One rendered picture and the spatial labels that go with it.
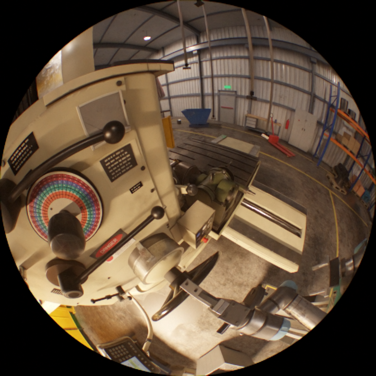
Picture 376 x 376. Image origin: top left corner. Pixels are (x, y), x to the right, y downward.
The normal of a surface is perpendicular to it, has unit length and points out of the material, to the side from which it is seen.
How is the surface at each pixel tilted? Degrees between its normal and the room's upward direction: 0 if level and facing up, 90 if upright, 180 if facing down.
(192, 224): 0
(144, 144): 90
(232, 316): 7
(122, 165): 90
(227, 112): 90
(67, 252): 90
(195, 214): 0
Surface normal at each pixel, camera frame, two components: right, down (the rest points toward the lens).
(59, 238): 0.76, 0.13
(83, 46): 0.76, 0.42
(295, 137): -0.65, 0.58
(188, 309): -0.08, -0.70
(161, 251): 0.15, -0.86
